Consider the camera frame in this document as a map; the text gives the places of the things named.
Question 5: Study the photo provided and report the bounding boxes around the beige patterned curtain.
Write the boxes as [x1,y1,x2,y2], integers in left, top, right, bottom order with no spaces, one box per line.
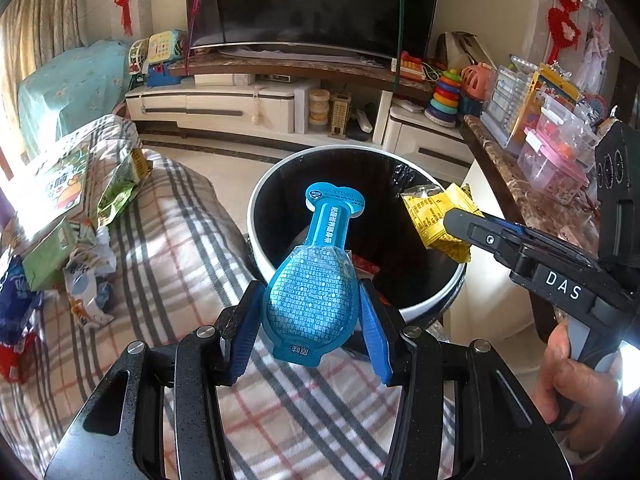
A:
[0,0,98,91]

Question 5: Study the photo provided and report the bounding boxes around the red wrapper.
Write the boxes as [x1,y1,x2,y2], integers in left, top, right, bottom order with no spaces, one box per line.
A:
[350,253,392,307]

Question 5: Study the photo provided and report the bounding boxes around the yellow lidded jar stack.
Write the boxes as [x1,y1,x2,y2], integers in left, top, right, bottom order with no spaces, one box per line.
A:
[308,88,331,127]

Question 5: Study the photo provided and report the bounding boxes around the blue snack packet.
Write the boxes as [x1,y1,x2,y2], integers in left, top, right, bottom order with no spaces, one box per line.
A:
[0,255,44,347]

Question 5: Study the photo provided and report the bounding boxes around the hanging clothes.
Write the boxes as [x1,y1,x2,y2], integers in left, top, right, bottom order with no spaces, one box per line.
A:
[582,14,614,67]

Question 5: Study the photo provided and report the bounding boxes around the red toy telephone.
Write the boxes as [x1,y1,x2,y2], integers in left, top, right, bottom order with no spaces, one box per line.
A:
[397,50,427,81]

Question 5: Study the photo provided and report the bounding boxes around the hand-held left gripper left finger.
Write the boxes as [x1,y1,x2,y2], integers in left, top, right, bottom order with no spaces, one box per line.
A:
[44,280,266,480]

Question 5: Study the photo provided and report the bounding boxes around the pink cord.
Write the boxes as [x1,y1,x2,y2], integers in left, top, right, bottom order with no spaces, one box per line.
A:
[184,0,209,77]

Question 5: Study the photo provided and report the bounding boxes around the yellow tower toy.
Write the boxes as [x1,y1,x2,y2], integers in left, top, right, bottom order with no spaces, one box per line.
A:
[328,92,351,140]

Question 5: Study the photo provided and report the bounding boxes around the pink lidded plastic container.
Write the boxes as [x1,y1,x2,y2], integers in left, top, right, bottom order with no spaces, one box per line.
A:
[517,127,592,204]

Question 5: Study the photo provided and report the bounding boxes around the brown paper bag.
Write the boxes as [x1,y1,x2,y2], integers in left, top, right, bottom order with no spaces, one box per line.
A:
[434,31,497,79]

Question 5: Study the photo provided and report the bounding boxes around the marble counter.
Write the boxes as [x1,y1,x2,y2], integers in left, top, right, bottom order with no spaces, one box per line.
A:
[459,114,640,311]

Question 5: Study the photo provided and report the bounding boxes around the person's right hand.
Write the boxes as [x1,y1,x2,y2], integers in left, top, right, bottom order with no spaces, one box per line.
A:
[531,320,639,443]

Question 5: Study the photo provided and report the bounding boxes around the yellow snack packet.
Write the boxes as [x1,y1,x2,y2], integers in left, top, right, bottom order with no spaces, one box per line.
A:
[402,183,484,265]

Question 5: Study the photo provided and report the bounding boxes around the yellow card package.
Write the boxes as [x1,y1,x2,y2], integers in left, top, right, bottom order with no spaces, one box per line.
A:
[529,62,582,127]

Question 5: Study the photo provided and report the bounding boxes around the green picture book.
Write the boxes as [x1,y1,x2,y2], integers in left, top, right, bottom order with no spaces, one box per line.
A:
[20,142,94,242]

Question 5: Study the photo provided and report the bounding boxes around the pink toy basket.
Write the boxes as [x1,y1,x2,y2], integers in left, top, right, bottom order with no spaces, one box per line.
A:
[460,62,497,102]

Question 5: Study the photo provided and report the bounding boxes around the clear plastic container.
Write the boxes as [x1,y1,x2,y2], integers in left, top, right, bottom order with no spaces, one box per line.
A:
[539,94,597,147]

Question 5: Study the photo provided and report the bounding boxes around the remote control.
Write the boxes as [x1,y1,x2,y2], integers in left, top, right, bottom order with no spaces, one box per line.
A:
[356,102,376,134]

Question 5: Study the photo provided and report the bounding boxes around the teal covered armchair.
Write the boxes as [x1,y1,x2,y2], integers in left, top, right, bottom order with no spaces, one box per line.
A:
[17,40,132,150]

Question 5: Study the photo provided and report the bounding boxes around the blue blister pack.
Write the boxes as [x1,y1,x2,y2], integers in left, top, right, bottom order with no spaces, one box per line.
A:
[261,182,369,365]

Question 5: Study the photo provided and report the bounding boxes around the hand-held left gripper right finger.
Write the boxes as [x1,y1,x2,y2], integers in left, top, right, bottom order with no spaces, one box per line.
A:
[358,277,563,480]

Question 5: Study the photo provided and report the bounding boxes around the blue white carton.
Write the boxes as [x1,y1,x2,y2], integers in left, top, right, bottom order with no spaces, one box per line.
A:
[64,249,117,329]

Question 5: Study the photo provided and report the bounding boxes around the white toy basket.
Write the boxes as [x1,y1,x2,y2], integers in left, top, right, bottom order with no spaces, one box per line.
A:
[128,38,151,77]

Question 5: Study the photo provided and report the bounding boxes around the white television cabinet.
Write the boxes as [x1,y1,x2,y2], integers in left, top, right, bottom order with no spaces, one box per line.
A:
[124,52,472,172]

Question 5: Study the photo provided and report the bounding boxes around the green cord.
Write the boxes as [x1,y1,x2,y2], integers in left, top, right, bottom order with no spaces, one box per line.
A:
[396,0,407,87]

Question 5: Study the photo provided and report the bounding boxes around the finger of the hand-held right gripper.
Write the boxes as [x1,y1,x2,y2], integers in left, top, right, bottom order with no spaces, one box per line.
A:
[444,208,538,273]
[517,226,601,267]

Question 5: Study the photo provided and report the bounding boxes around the white bin with black liner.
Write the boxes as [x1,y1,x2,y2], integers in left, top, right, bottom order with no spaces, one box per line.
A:
[247,145,469,361]

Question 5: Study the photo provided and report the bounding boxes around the green snack box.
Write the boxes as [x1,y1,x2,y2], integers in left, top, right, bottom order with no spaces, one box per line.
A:
[22,217,82,292]

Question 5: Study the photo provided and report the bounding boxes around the black television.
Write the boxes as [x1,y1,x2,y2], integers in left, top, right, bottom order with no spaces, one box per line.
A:
[186,0,444,61]

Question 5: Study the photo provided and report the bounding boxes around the red snack packet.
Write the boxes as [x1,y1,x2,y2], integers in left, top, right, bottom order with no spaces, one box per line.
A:
[0,337,39,385]

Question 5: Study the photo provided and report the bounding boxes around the green snack packet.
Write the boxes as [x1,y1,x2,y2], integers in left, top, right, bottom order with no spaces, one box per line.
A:
[97,147,154,231]

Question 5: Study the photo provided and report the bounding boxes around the rainbow stacking rings toy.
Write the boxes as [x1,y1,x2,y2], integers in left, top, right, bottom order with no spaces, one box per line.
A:
[424,68,464,127]

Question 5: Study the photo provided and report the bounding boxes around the clear plastic storage box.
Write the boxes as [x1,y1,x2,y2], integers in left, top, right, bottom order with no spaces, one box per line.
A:
[487,65,542,154]

